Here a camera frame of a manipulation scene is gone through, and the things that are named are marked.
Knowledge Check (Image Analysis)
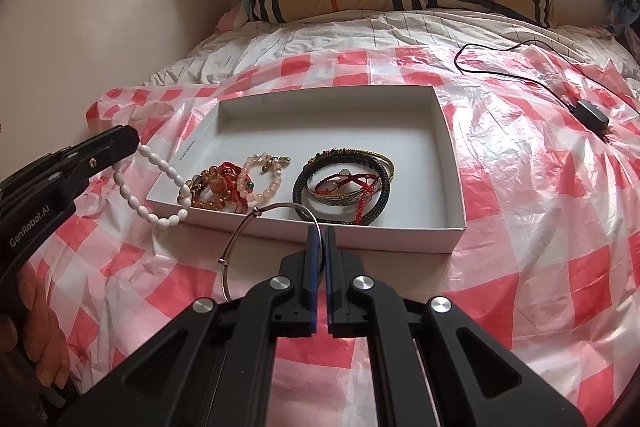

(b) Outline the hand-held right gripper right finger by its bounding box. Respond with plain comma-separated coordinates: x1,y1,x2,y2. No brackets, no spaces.
325,226,586,427

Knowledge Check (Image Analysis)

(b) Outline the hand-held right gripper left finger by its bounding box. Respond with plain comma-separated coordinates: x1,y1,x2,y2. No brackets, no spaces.
47,226,323,427

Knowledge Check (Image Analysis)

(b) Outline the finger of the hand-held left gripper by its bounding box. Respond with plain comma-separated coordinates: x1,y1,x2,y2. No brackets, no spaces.
60,125,141,198

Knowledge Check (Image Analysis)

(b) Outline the patterned woven band bracelet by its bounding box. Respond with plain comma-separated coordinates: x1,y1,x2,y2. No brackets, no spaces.
307,187,373,208

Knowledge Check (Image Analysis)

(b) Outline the black braided bracelet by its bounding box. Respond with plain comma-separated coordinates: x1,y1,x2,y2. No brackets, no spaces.
291,157,393,228

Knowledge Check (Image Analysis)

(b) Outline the white bead bracelet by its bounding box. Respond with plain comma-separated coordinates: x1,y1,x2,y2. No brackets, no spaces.
113,144,193,230

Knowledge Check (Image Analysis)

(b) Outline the pale pink bead bracelet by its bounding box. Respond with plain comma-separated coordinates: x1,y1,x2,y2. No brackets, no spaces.
236,151,292,205

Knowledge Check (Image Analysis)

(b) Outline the silver bangle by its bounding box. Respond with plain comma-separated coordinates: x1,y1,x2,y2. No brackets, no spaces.
216,203,323,303

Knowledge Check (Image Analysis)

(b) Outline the amber bead bracelet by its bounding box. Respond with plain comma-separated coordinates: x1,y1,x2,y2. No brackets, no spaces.
185,163,251,214

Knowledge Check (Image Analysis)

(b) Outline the white cardboard box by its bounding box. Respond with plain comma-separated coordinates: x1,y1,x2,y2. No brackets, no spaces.
145,84,468,255

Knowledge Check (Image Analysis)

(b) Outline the person's left hand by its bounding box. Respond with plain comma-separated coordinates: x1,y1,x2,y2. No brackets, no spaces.
0,263,72,390

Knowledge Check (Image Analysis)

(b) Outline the pink cloth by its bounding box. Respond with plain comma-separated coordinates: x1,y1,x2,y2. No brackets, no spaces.
214,3,253,35

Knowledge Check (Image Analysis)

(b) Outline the pink checkered plastic sheet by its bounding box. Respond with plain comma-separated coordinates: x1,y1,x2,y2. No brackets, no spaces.
27,42,640,427

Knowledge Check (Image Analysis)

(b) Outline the white striped quilt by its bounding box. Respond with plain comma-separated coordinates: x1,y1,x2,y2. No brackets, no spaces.
142,9,640,88

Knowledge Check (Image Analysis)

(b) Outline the black power adapter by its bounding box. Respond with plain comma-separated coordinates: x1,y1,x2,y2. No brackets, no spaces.
570,99,612,142

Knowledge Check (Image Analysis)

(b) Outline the yellow green cord bracelet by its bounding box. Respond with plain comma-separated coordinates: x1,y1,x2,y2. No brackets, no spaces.
306,149,396,182

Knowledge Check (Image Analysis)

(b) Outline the orange stone red cord bracelet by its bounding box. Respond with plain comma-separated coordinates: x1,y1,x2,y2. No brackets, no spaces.
212,161,253,214

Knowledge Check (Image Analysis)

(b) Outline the black cable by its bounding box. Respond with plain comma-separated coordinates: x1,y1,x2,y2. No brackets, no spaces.
454,38,583,112

